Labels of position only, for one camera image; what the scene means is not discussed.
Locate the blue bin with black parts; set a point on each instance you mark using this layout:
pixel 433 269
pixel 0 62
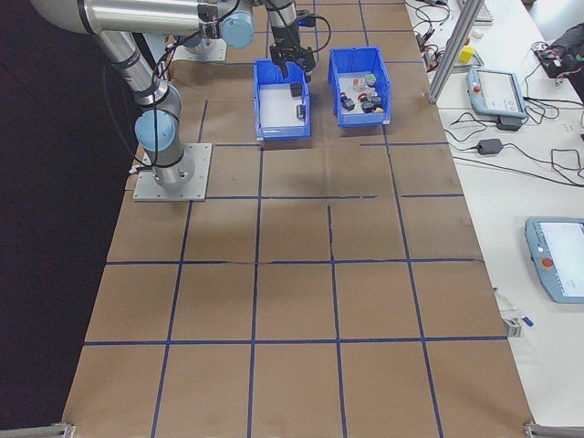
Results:
pixel 283 133

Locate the blue bin with push buttons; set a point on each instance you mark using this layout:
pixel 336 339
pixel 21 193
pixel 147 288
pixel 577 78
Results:
pixel 365 119

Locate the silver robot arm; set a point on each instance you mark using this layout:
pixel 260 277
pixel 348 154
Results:
pixel 201 45
pixel 137 13

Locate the white orange push button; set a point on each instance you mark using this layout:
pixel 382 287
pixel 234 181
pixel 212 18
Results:
pixel 355 83

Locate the red mushroom button black base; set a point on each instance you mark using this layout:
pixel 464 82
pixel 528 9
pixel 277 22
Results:
pixel 348 103

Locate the green capped push button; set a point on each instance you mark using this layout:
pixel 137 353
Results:
pixel 371 80

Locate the small black box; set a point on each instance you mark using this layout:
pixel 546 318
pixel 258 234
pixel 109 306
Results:
pixel 510 123

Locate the small metal box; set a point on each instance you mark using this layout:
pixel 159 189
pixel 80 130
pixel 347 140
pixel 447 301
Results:
pixel 513 329

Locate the black terminal block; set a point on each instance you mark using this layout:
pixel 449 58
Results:
pixel 296 89

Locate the pile of small parts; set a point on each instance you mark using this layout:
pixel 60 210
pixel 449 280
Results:
pixel 345 84

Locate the small dark cylinder part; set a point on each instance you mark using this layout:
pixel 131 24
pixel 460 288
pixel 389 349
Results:
pixel 300 112

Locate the yellow cube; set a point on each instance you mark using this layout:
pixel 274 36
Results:
pixel 466 55

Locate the small white object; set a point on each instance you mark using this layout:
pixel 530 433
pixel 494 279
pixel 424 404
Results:
pixel 477 33

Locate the white keyboard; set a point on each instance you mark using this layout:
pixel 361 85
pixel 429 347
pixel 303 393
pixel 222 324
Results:
pixel 484 11

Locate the grey blue teach pendant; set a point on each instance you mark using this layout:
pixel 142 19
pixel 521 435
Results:
pixel 495 91
pixel 559 260

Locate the black power adapter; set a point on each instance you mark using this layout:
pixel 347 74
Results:
pixel 489 146

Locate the dark sleeved person arm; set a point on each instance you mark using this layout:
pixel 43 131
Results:
pixel 568 45

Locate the small blue item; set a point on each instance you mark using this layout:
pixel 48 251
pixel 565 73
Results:
pixel 527 320

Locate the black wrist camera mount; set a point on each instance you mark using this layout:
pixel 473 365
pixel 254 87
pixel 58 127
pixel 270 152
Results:
pixel 306 19

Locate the red push button switch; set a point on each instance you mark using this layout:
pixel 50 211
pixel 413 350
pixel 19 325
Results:
pixel 362 96

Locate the white silver selector switch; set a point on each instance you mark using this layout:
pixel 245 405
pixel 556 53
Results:
pixel 375 98

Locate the yellow push button switch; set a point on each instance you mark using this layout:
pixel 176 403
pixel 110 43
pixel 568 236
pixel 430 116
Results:
pixel 372 108

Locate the aluminium extrusion post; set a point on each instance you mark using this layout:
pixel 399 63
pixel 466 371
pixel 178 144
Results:
pixel 451 50

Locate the black frame cover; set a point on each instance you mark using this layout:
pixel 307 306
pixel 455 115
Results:
pixel 45 228

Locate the aluminium frame corner bar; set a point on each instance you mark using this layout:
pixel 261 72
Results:
pixel 45 431
pixel 554 430

